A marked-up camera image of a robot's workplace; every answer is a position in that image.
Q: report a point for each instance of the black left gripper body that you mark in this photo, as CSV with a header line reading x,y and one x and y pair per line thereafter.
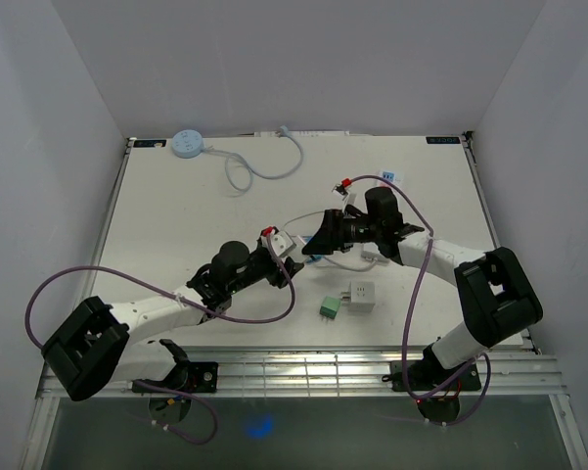
x,y
258,268

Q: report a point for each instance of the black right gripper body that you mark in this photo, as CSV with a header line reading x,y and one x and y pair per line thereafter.
x,y
357,230

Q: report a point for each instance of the white multicolour power strip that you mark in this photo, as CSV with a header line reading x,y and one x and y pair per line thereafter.
x,y
389,177

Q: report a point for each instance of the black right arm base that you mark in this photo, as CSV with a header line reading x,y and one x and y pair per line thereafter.
x,y
444,407

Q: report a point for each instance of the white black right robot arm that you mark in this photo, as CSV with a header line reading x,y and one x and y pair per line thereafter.
x,y
496,298

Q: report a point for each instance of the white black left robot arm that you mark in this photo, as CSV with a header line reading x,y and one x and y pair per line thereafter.
x,y
100,343

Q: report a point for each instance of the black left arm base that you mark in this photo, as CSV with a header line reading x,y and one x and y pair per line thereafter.
x,y
186,375

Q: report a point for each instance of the green small plug adapter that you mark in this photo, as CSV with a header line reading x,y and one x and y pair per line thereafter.
x,y
329,307

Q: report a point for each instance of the white cube socket adapter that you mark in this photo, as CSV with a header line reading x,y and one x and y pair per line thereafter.
x,y
360,296

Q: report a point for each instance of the black corner label right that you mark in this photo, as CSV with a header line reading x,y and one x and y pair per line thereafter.
x,y
443,140

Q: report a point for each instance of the black corner label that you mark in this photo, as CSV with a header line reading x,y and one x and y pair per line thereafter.
x,y
443,140
149,143

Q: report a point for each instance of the round light blue socket hub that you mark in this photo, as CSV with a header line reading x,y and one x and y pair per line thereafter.
x,y
187,144

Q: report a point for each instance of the black corner label left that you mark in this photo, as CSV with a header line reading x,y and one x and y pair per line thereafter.
x,y
149,143

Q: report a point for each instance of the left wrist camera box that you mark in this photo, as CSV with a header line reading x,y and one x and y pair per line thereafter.
x,y
276,241

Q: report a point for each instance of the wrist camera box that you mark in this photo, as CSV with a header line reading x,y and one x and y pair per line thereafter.
x,y
276,241
343,190

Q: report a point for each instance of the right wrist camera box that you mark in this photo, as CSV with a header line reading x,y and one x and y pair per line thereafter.
x,y
343,190

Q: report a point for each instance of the aluminium frame rail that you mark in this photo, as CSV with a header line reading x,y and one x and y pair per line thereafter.
x,y
349,373

